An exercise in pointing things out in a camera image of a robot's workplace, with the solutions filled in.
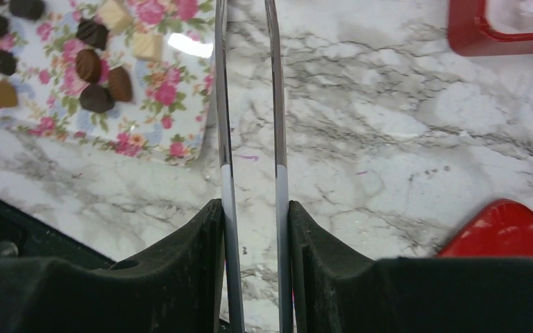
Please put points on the dark round chocolate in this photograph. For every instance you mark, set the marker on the dark round chocolate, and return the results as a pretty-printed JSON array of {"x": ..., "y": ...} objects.
[{"x": 8, "y": 63}]

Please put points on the red tin lid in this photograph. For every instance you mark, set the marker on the red tin lid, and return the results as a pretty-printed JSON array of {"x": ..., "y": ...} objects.
[{"x": 504, "y": 228}]

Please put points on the brown oval chocolate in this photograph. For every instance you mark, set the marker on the brown oval chocolate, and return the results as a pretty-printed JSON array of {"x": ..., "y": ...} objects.
[{"x": 88, "y": 66}]

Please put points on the red square tin box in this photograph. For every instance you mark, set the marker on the red square tin box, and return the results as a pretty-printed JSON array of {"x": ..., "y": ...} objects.
[{"x": 490, "y": 28}]

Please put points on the small brown square chocolate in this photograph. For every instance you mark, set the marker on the small brown square chocolate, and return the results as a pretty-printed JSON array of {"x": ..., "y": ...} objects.
[{"x": 31, "y": 10}]

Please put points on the dark heart chocolate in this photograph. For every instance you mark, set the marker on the dark heart chocolate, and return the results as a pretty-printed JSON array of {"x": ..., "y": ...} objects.
[{"x": 95, "y": 98}]

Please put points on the brown ridged chocolate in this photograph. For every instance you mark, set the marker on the brown ridged chocolate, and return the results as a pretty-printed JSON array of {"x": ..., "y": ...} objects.
[{"x": 119, "y": 85}]

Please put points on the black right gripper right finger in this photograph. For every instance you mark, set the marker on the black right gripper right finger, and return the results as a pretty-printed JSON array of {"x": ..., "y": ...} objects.
[{"x": 337, "y": 289}]

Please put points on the white square chocolate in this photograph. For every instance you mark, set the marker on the white square chocolate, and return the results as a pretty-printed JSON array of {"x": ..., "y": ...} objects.
[{"x": 115, "y": 16}]

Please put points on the white cube chocolate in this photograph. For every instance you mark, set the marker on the white cube chocolate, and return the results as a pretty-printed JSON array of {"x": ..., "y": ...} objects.
[{"x": 147, "y": 46}]

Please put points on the dark square chocolate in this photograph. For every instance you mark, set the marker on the dark square chocolate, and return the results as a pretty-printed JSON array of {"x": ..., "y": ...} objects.
[{"x": 92, "y": 33}]

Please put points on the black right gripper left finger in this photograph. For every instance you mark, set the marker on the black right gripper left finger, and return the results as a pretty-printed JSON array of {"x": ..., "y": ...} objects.
[{"x": 49, "y": 283}]

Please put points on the floral tray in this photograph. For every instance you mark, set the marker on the floral tray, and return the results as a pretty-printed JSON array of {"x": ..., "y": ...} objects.
[{"x": 167, "y": 117}]

